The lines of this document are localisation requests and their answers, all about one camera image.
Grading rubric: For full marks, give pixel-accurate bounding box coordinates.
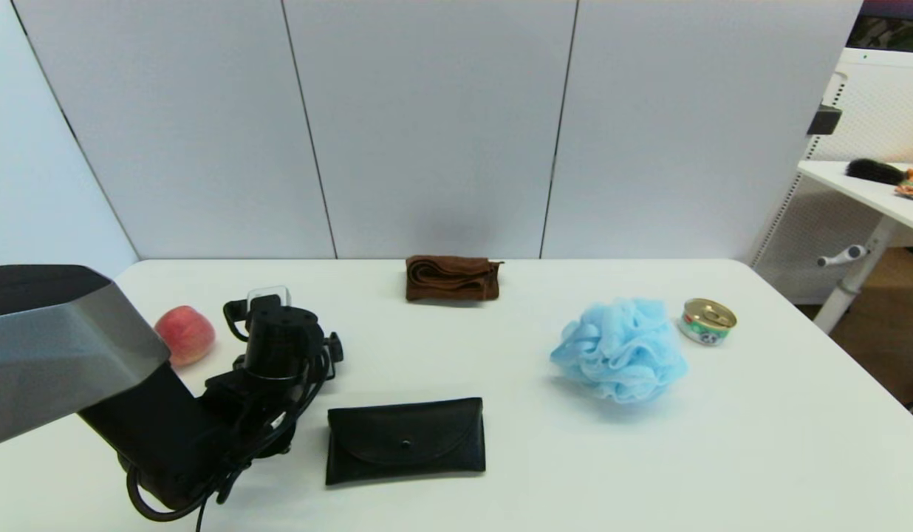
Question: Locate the black snap pouch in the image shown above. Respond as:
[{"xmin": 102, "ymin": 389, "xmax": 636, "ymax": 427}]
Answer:
[{"xmin": 326, "ymin": 397, "xmax": 488, "ymax": 486}]

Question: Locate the small tin can gold lid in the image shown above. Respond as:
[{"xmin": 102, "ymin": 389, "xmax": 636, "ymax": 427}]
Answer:
[{"xmin": 678, "ymin": 298, "xmax": 738, "ymax": 347}]

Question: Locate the white pegboard panel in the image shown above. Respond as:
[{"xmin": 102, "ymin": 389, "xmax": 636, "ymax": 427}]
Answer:
[{"xmin": 752, "ymin": 48, "xmax": 913, "ymax": 304}]

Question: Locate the folded brown cloth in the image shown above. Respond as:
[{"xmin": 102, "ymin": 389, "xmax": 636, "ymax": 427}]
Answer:
[{"xmin": 406, "ymin": 256, "xmax": 504, "ymax": 303}]

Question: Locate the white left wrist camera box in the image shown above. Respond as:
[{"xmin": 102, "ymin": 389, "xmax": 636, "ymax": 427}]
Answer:
[{"xmin": 246, "ymin": 286, "xmax": 292, "ymax": 311}]

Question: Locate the small black box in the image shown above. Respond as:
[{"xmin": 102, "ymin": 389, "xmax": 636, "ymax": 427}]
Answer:
[{"xmin": 808, "ymin": 106, "xmax": 843, "ymax": 136}]

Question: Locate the white desk crank handle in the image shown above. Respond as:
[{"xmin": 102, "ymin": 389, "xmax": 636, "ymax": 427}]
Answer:
[{"xmin": 816, "ymin": 245, "xmax": 868, "ymax": 268}]

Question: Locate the white side desk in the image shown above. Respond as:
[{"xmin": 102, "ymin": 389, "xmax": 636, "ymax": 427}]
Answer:
[{"xmin": 798, "ymin": 160, "xmax": 913, "ymax": 337}]

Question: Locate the black bristle brush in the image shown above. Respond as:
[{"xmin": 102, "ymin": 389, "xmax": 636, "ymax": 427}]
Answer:
[{"xmin": 846, "ymin": 158, "xmax": 908, "ymax": 185}]

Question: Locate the red yellow peach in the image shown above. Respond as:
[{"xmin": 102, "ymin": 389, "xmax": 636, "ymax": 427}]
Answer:
[{"xmin": 154, "ymin": 305, "xmax": 216, "ymax": 368}]

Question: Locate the light blue bath loofah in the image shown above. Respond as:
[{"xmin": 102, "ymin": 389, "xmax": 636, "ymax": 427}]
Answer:
[{"xmin": 550, "ymin": 298, "xmax": 688, "ymax": 404}]

